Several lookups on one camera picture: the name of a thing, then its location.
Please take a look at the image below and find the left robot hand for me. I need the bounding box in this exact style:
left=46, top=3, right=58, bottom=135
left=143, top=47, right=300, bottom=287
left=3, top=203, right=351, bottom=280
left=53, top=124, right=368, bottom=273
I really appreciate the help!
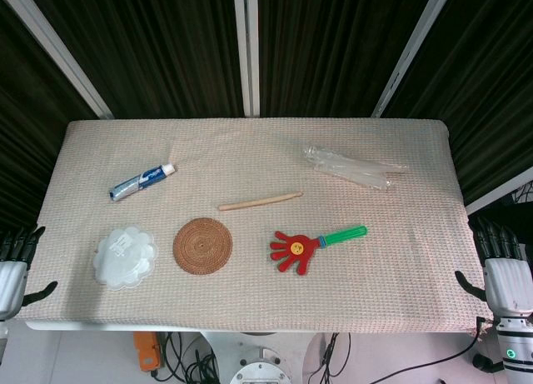
left=0, top=225, right=58, bottom=322

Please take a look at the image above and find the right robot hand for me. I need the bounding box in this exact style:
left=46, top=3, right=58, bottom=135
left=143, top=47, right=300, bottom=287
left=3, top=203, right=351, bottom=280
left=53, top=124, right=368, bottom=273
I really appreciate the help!
left=454, top=217, right=533, bottom=318

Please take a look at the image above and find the red hand clapper toy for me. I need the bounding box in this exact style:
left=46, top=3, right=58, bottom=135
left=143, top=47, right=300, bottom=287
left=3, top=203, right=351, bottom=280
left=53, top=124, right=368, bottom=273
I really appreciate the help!
left=269, top=224, right=369, bottom=277

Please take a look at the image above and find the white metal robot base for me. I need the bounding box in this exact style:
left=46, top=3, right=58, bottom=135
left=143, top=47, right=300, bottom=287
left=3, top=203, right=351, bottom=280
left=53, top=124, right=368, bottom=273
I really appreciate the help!
left=195, top=332, right=321, bottom=384

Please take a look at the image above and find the orange tool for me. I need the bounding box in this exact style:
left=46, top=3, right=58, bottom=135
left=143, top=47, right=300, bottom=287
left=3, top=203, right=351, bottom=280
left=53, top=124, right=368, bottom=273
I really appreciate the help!
left=132, top=332, right=162, bottom=372

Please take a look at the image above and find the white plastic flower lid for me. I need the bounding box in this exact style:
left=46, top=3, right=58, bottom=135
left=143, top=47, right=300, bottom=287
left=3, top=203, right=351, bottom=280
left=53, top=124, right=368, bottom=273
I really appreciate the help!
left=94, top=226, right=160, bottom=292

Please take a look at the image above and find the blue white toothpaste tube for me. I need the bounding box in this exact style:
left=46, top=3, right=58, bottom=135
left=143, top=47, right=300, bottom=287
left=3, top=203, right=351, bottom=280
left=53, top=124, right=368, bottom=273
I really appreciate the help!
left=108, top=162, right=176, bottom=202

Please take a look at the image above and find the clear plastic bag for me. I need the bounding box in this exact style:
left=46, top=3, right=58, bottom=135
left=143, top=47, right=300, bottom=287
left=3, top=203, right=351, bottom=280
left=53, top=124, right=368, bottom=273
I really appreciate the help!
left=302, top=143, right=409, bottom=192

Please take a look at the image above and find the round woven brown coaster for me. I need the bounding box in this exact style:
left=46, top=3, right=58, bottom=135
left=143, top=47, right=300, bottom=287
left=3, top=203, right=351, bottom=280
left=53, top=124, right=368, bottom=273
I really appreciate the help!
left=172, top=217, right=233, bottom=276

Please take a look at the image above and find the wooden stick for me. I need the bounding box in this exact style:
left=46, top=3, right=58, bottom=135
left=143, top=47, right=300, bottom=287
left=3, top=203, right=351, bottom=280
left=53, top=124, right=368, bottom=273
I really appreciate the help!
left=218, top=190, right=304, bottom=212

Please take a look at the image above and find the beige waffle tablecloth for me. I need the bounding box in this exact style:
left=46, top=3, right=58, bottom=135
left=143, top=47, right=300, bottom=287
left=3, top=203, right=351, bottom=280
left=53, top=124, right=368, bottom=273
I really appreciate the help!
left=16, top=117, right=488, bottom=335

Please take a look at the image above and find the black curtain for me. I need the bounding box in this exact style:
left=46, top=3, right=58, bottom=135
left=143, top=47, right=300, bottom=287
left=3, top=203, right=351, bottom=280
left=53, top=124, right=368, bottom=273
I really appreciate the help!
left=0, top=0, right=533, bottom=231

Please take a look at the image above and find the white frame post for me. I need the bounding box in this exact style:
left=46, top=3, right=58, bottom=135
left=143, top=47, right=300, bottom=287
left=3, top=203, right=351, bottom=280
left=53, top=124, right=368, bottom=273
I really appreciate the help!
left=371, top=0, right=458, bottom=118
left=232, top=0, right=261, bottom=117
left=0, top=0, right=114, bottom=119
left=465, top=177, right=533, bottom=217

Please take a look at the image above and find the black cable bundle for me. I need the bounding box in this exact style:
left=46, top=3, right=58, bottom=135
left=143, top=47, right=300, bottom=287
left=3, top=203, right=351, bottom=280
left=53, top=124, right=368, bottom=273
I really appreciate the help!
left=318, top=332, right=353, bottom=384
left=152, top=332, right=217, bottom=384

